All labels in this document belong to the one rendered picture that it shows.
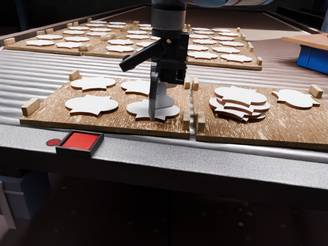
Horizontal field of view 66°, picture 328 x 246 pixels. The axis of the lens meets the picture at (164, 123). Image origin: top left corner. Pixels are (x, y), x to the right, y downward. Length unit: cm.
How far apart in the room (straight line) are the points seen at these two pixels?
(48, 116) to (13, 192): 19
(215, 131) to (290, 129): 19
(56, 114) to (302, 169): 57
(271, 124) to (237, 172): 21
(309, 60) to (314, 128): 68
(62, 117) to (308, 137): 59
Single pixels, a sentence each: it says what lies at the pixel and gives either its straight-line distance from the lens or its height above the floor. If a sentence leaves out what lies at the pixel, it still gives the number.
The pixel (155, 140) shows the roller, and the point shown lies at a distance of 59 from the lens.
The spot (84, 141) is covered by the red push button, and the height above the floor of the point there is 93.
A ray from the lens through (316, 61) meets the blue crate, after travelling 135.
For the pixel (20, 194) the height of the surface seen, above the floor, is 80.
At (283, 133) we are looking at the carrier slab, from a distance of 66.
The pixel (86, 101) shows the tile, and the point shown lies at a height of 95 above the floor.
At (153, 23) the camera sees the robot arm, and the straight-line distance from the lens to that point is 59.
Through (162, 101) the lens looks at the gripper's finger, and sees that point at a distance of 59.
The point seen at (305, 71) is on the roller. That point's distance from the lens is 133.
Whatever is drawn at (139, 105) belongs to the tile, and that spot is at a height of 95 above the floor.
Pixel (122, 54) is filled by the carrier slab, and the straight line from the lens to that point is 126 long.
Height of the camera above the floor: 123
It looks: 28 degrees down
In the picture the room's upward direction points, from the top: 3 degrees clockwise
